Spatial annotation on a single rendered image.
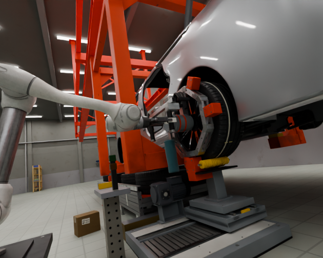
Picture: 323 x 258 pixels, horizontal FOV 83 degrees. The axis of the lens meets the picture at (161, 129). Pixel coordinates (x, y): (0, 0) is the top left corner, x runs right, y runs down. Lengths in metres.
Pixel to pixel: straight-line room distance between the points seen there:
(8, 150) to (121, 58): 1.31
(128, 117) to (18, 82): 0.53
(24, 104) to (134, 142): 0.90
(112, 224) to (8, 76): 1.01
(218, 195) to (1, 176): 1.32
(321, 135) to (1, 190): 5.37
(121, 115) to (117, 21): 1.56
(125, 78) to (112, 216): 1.25
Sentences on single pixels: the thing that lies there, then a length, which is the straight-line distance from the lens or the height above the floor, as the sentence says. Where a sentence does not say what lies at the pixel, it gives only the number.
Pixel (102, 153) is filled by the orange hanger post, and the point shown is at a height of 0.93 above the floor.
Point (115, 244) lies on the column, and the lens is 1.41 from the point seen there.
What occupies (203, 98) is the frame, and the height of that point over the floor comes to 0.95.
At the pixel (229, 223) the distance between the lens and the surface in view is 1.32.
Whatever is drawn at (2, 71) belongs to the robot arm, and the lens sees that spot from 1.12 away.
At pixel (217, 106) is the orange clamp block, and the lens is 1.21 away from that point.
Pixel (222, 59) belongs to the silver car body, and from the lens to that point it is 1.39.
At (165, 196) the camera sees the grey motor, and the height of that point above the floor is 0.30.
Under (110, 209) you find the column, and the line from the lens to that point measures 1.35.
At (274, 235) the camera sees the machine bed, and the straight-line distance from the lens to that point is 1.37.
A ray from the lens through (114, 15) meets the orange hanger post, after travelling 2.34.
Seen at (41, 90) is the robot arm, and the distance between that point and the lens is 1.07.
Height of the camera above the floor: 0.56
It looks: 11 degrees up
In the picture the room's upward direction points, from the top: 9 degrees counter-clockwise
